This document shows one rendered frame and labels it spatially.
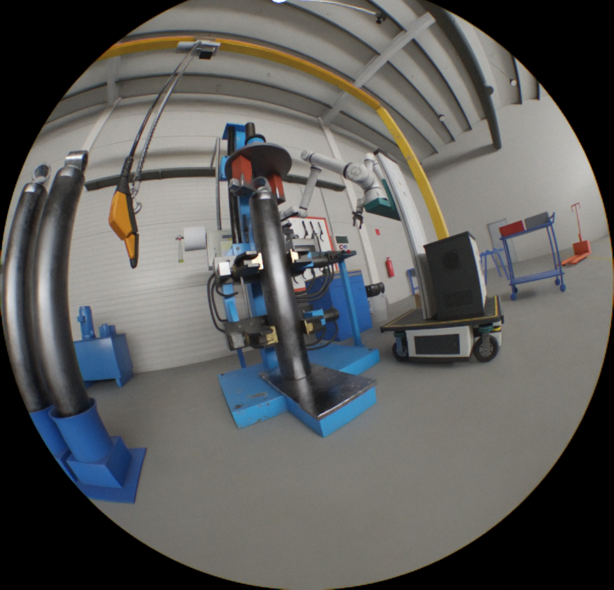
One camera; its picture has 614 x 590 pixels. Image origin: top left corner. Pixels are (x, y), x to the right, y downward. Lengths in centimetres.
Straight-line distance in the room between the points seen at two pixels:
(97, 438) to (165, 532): 47
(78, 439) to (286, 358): 127
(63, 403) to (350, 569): 106
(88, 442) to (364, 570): 101
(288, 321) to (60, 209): 144
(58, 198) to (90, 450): 107
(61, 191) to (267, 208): 130
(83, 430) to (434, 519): 121
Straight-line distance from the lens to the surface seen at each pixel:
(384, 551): 68
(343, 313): 269
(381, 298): 344
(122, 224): 81
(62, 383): 103
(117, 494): 113
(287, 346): 125
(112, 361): 281
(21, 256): 133
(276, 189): 168
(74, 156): 139
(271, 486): 86
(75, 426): 106
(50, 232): 111
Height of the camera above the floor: 67
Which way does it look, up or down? 4 degrees up
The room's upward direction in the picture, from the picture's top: 12 degrees counter-clockwise
